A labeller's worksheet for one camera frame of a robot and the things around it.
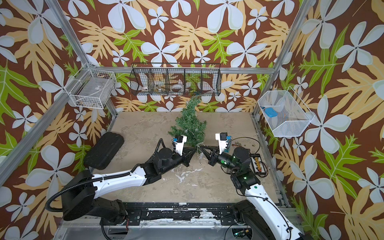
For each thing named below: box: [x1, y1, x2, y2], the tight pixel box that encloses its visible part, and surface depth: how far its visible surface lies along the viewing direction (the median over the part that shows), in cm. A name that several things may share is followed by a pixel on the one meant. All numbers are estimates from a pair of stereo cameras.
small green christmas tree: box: [168, 96, 207, 150], surface depth 78 cm
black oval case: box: [84, 132, 125, 170], surface depth 94 cm
